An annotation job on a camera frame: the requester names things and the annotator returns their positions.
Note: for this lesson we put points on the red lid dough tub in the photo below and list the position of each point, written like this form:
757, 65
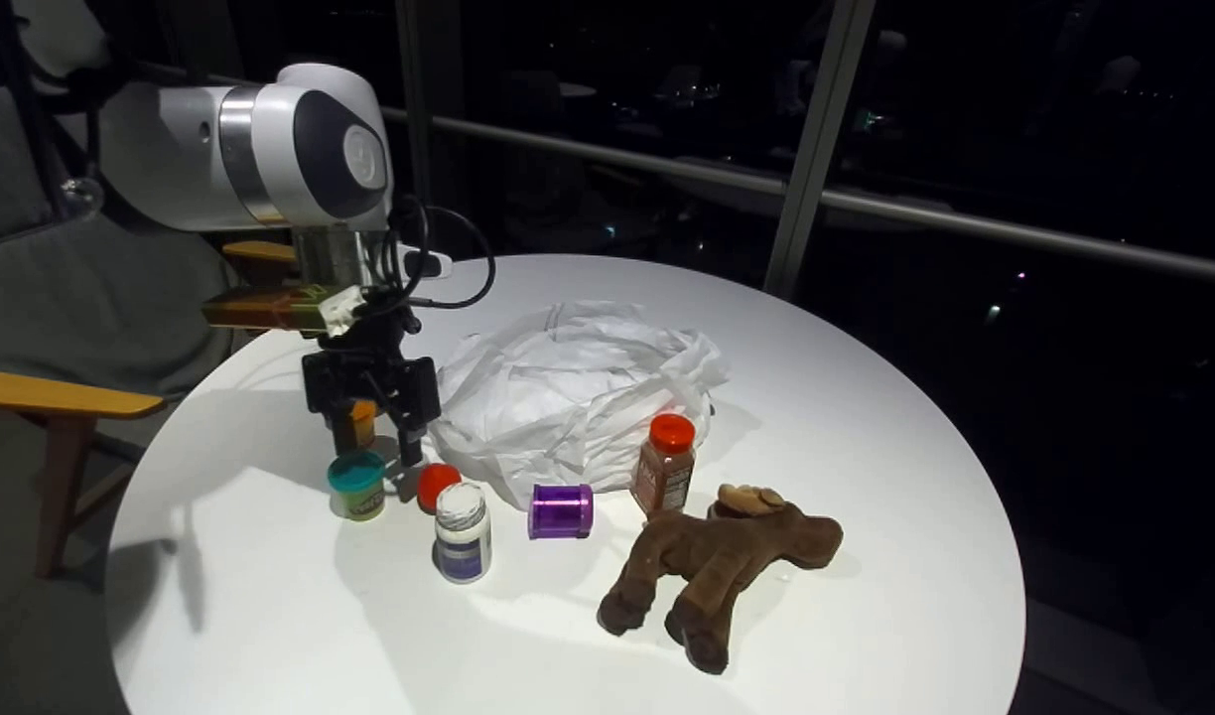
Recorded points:
440, 485

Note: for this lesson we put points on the vertical window post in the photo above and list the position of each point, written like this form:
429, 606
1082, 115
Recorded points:
818, 144

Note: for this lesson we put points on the dark purple lid dough tub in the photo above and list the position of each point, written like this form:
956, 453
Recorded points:
563, 510

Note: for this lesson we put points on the teal lid dough tub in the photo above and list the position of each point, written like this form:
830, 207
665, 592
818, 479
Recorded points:
356, 485

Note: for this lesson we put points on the grey armchair with wooden arms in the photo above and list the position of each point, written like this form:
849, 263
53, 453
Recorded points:
53, 318

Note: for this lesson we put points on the white plastic bag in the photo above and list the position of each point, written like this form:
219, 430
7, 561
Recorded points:
571, 399

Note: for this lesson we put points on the orange lid dough tub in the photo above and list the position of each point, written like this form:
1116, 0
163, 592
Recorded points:
364, 424

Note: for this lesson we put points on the white pill bottle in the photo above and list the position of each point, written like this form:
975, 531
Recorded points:
464, 531

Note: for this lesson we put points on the brown plush moose toy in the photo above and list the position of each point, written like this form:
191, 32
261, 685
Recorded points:
711, 561

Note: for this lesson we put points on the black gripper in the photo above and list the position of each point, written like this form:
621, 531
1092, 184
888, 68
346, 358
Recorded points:
371, 363

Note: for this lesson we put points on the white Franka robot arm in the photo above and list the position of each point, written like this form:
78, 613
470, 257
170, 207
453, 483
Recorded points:
251, 152

